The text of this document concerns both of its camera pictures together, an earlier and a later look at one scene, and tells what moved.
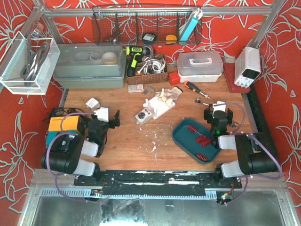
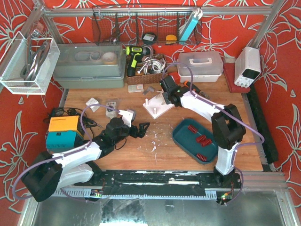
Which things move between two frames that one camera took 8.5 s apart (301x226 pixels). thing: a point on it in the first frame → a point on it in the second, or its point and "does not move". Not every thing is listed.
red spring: (206, 142) does not move
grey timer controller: (143, 116) → (110, 113)
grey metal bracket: (149, 88) does not move
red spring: (192, 129) does not move
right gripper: (208, 113) → (166, 94)
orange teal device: (59, 125) does not move
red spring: (201, 138) does not move
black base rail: (157, 182) does not move
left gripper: (111, 124) → (135, 131)
